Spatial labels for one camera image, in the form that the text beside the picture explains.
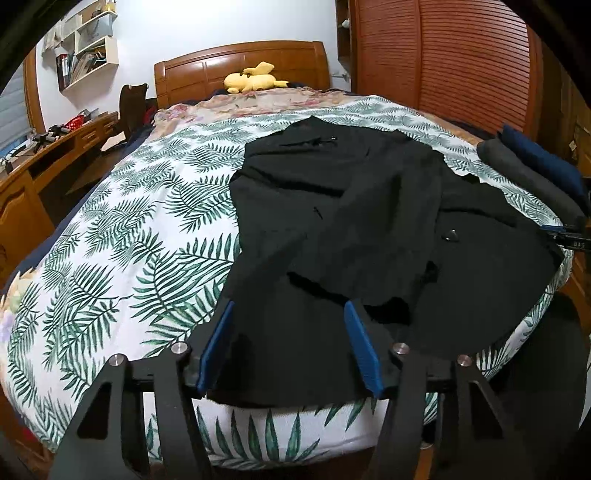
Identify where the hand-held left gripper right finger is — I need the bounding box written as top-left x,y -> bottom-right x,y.
344,300 -> 522,480

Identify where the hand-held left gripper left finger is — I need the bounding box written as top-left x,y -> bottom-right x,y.
48,300 -> 236,480

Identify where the black button coat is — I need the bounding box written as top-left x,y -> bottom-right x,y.
205,116 -> 566,409

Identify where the grey folded garment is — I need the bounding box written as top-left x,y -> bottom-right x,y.
477,138 -> 587,227

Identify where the blue folded garment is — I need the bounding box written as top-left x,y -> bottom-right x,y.
498,124 -> 591,213

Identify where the bed with fern-print cover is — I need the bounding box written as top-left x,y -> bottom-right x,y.
7,95 -> 573,472

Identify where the wooden louvred wardrobe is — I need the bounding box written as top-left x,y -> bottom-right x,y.
336,0 -> 546,139

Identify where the navy bed sheet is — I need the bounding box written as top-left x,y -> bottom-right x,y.
9,129 -> 153,278

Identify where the floral blanket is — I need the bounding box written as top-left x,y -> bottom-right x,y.
152,88 -> 370,132

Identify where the wooden desk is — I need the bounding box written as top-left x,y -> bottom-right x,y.
0,111 -> 121,287

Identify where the dark wooden chair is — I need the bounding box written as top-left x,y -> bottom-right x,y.
119,83 -> 149,139

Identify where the yellow plush toy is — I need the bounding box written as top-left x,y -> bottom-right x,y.
224,61 -> 289,94

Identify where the black clamp tool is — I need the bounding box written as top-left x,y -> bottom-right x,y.
32,124 -> 70,148

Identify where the wooden bed headboard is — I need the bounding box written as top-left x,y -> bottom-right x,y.
154,41 -> 331,109

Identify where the grey window blind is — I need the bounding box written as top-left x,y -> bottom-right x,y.
0,69 -> 31,153

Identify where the row of books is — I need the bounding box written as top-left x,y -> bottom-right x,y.
55,51 -> 107,86

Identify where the white wall shelf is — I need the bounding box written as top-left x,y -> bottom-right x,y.
41,0 -> 120,90

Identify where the wooden window frame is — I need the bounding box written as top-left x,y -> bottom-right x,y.
23,46 -> 47,134

